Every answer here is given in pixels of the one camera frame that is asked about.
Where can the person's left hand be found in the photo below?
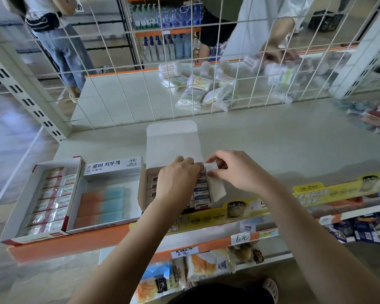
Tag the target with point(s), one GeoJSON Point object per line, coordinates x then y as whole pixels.
{"type": "Point", "coordinates": [177, 183]}

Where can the person's right hand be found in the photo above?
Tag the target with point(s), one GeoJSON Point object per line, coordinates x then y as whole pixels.
{"type": "Point", "coordinates": [240, 171]}

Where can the blue white small box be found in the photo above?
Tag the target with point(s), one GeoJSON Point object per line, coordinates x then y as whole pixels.
{"type": "Point", "coordinates": [210, 167]}

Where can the blue white eraser box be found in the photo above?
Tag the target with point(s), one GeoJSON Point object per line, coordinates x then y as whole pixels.
{"type": "Point", "coordinates": [174, 139]}

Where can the box of pink-blue erasers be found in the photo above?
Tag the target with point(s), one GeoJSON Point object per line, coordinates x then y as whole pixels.
{"type": "Point", "coordinates": [104, 205]}

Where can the red eraser display box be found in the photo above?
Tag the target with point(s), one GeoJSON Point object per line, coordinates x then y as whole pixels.
{"type": "Point", "coordinates": [44, 202]}

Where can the pile of mixed erasers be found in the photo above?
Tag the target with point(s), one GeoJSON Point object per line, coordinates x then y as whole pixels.
{"type": "Point", "coordinates": [370, 117]}

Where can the person's left forearm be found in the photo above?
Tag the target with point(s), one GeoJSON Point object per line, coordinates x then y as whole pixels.
{"type": "Point", "coordinates": [120, 262]}

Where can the person's right forearm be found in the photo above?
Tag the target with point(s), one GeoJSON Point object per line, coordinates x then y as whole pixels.
{"type": "Point", "coordinates": [323, 250]}

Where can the snack packets on lower shelf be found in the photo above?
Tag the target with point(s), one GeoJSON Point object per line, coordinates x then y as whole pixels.
{"type": "Point", "coordinates": [202, 218]}

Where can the white orange metal shelf unit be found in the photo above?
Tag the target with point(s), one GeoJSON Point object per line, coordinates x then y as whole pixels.
{"type": "Point", "coordinates": [304, 136]}

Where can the person's right foot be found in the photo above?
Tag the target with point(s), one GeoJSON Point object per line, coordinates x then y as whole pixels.
{"type": "Point", "coordinates": [271, 289]}

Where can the yellow price label strip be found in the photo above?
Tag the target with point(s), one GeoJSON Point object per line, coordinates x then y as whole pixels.
{"type": "Point", "coordinates": [329, 190]}

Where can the pile of white packets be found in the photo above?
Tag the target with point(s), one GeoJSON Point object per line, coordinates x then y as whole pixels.
{"type": "Point", "coordinates": [202, 88]}

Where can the blue orange snack packet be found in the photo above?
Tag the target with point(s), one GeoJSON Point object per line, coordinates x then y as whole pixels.
{"type": "Point", "coordinates": [157, 281]}

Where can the row of dark snack packets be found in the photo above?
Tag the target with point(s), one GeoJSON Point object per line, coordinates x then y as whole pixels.
{"type": "Point", "coordinates": [361, 229]}

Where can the row of blue bottles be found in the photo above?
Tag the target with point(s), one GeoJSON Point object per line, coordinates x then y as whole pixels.
{"type": "Point", "coordinates": [164, 31]}

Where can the black metal rack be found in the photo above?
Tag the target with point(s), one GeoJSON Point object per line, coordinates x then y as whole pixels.
{"type": "Point", "coordinates": [101, 34]}

